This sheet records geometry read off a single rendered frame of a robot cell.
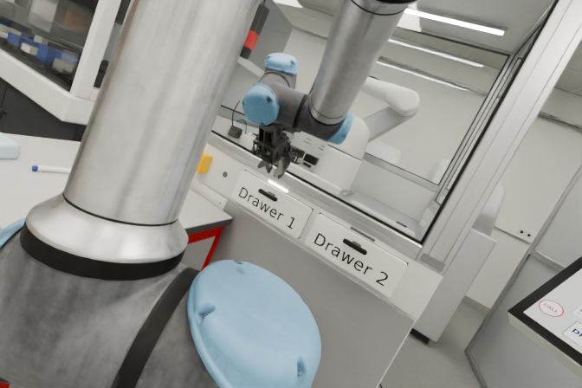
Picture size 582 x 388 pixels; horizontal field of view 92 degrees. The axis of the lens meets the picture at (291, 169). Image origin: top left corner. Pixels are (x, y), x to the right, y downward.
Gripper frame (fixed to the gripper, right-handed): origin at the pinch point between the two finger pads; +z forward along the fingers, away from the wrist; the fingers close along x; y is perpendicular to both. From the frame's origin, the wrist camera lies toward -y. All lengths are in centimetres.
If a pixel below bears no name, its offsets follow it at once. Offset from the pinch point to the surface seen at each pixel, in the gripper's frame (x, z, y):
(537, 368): 148, 124, -81
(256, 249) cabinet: 2.0, 29.0, 9.9
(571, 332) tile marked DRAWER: 76, -1, 1
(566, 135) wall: 163, 85, -359
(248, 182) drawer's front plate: -10.6, 11.5, -0.2
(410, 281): 48.1, 13.5, -0.8
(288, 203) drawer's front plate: 6.2, 11.0, -0.5
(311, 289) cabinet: 24.8, 29.4, 10.2
